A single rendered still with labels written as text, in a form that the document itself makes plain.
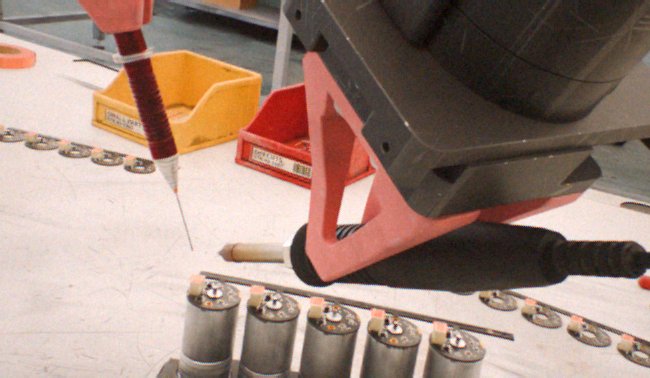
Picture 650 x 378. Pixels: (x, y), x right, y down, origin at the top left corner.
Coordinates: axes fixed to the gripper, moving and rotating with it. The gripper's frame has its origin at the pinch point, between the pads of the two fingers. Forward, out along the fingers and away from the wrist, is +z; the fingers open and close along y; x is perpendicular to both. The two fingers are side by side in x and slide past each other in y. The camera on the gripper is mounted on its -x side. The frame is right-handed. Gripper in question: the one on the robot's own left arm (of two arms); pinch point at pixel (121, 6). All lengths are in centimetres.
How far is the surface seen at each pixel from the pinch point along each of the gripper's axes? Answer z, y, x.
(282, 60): 49, 260, 42
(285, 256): 9.4, -4.7, -5.1
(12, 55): 8, 52, 31
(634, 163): 130, 314, -86
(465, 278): 8.0, -11.1, -11.5
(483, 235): 6.8, -11.0, -12.1
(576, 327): 25.6, 15.2, -17.5
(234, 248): 10.1, -1.5, -2.3
